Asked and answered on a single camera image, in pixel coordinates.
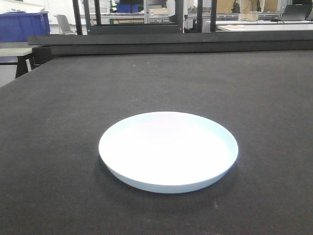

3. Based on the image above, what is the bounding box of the black laptop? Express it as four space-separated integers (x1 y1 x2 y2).
279 4 313 21

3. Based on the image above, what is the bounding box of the small side table left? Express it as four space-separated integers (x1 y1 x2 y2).
0 47 36 78

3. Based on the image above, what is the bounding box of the white background table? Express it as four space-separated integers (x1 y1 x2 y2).
216 21 313 32

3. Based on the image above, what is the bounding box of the grey office chair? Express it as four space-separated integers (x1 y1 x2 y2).
54 14 76 35

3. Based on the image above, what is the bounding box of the large blue storage bin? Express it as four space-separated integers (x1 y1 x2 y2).
0 12 50 43

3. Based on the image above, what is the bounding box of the black metal frame rack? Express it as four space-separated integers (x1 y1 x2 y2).
73 0 217 35

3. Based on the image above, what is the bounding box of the light blue round tray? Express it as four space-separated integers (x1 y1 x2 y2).
98 112 239 194

